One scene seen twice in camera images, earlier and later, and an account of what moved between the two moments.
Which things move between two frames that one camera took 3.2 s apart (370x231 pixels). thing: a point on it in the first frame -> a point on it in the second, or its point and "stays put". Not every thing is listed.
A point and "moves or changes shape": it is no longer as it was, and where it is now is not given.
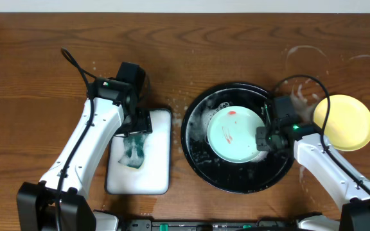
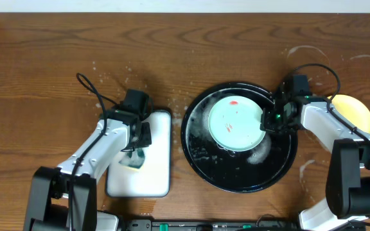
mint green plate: [231, 134] moves or changes shape
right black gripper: [261, 144] -> [266, 123]
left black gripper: [141, 123] -> [144, 136]
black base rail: [270, 223] stays put
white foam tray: [153, 176] stays put
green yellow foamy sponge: [134, 150] stays put
